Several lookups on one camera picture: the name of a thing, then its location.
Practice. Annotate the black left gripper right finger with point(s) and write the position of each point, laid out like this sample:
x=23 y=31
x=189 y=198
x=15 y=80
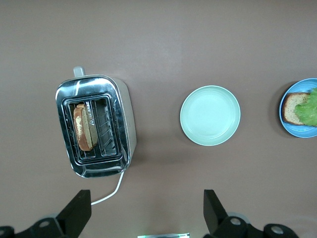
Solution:
x=213 y=213

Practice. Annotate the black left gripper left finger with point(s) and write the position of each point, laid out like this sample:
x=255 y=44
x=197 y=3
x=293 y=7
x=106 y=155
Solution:
x=79 y=210

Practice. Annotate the brown bread slice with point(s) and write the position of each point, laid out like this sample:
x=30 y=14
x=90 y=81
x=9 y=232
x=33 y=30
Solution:
x=85 y=129
x=289 y=106

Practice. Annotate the green lettuce leaf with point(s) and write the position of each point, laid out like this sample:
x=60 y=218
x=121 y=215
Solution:
x=308 y=111

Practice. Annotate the green plate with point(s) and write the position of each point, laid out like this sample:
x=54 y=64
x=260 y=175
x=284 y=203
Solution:
x=210 y=115

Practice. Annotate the blue plate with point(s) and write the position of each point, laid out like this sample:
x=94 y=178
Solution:
x=297 y=131

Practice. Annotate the chrome and beige toaster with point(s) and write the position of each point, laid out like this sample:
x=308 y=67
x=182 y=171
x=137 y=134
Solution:
x=81 y=86

